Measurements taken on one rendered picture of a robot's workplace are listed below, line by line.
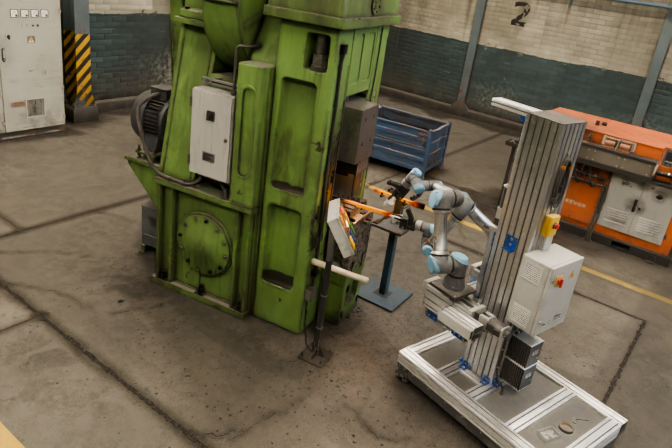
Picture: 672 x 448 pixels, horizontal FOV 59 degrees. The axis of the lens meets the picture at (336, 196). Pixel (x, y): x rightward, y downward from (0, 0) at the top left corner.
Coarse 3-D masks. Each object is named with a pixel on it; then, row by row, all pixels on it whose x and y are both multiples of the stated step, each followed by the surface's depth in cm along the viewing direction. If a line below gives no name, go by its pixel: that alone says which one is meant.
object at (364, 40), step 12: (360, 36) 405; (372, 36) 424; (360, 48) 411; (372, 48) 430; (360, 60) 416; (372, 60) 434; (348, 72) 403; (360, 72) 420; (348, 84) 407; (360, 84) 426
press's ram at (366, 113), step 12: (348, 108) 411; (360, 108) 412; (372, 108) 422; (348, 120) 414; (360, 120) 410; (372, 120) 429; (348, 132) 417; (360, 132) 414; (372, 132) 436; (348, 144) 419; (360, 144) 420; (372, 144) 443; (348, 156) 422; (360, 156) 427
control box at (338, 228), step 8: (336, 200) 403; (328, 208) 396; (336, 208) 390; (344, 208) 408; (328, 216) 383; (336, 216) 378; (344, 216) 397; (328, 224) 376; (336, 224) 376; (344, 224) 386; (336, 232) 378; (344, 232) 378; (336, 240) 380; (344, 240) 380; (344, 248) 382; (352, 248) 383; (344, 256) 385
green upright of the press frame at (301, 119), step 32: (288, 32) 388; (320, 32) 378; (352, 32) 389; (288, 64) 394; (320, 64) 386; (288, 96) 407; (320, 96) 390; (288, 128) 414; (320, 128) 397; (288, 160) 421; (320, 160) 403; (288, 192) 423; (320, 192) 416; (288, 224) 437; (288, 256) 446; (320, 256) 450; (256, 288) 462; (288, 288) 451; (288, 320) 456
